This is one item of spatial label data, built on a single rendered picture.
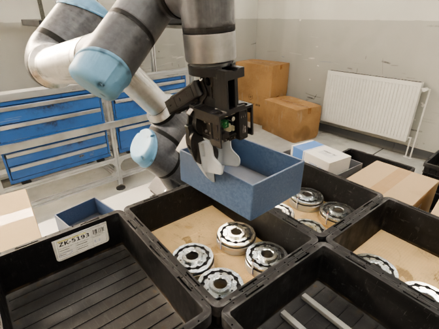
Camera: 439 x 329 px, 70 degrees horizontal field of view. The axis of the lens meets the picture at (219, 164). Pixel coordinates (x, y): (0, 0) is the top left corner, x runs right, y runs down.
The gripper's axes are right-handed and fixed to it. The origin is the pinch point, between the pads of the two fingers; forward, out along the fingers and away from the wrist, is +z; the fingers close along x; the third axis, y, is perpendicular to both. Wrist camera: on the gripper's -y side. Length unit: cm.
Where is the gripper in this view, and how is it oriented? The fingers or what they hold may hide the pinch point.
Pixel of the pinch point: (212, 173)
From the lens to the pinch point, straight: 57.4
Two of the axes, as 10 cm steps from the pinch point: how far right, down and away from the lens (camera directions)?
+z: 0.6, 8.7, 4.9
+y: 6.5, 3.3, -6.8
